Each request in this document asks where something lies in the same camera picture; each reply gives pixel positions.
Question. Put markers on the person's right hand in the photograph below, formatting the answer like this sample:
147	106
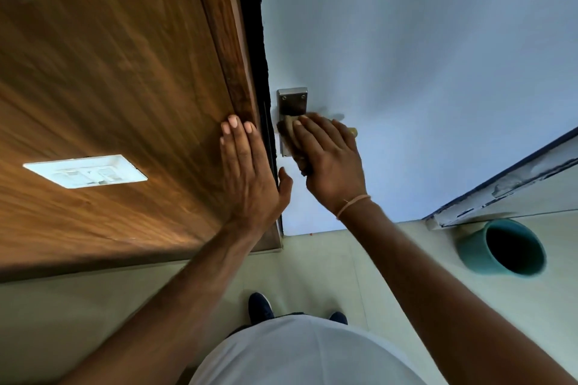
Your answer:
334	163

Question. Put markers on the person's left hand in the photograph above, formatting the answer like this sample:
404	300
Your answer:
246	172

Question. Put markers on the brown cleaning cloth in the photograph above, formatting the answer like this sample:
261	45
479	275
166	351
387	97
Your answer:
289	136

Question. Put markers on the teal plastic bucket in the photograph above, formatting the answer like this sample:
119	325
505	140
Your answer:
469	249

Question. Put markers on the person's left forearm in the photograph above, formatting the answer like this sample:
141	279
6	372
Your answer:
171	308

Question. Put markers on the person's right forearm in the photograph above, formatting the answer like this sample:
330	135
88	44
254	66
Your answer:
429	299

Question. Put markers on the person's left blue shoe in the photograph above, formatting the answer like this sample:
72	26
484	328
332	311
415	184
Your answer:
260	308

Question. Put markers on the person's blue shoe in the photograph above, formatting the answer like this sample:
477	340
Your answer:
338	318
260	308

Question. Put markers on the pale blue door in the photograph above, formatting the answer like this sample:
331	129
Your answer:
429	60

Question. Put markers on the person's right blue shoe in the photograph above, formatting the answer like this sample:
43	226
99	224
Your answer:
338	318

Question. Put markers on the person's dark trousers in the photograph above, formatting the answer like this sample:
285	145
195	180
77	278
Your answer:
239	330

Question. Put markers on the person's white shirt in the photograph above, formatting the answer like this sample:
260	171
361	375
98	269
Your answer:
307	353

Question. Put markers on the thin pink wristband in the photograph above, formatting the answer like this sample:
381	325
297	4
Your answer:
352	204

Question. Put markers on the white switch plate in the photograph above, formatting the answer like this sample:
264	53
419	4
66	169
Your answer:
86	170

